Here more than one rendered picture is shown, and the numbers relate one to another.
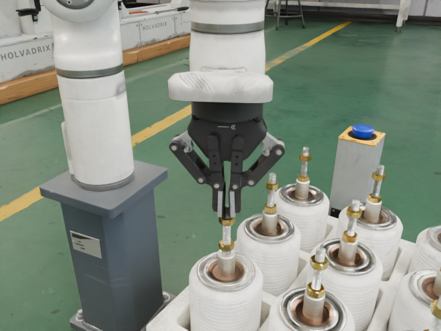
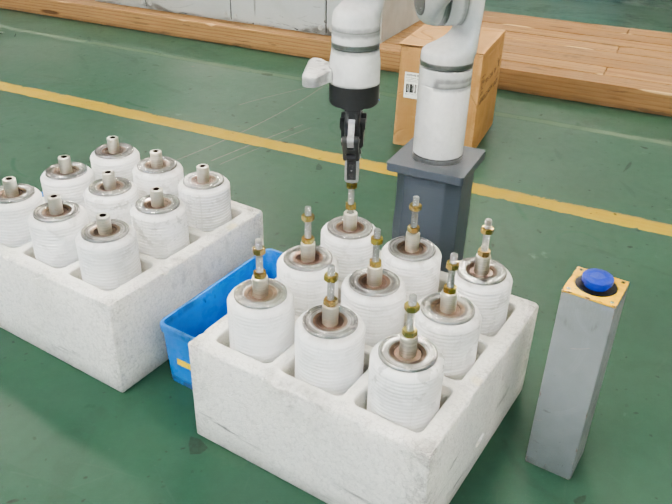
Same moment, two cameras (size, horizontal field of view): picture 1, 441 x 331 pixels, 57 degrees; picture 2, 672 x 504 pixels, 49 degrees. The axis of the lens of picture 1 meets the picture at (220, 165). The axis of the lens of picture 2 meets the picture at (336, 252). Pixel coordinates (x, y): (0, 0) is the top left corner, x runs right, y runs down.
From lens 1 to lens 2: 1.14 m
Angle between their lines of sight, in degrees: 75
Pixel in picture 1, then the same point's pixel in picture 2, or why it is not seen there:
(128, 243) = (403, 207)
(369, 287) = (344, 297)
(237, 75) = (313, 68)
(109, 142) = (421, 121)
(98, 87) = (423, 74)
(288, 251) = (387, 263)
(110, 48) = (444, 51)
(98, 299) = not seen: hidden behind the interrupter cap
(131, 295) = not seen: hidden behind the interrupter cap
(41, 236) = (515, 230)
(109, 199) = (401, 160)
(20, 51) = not seen: outside the picture
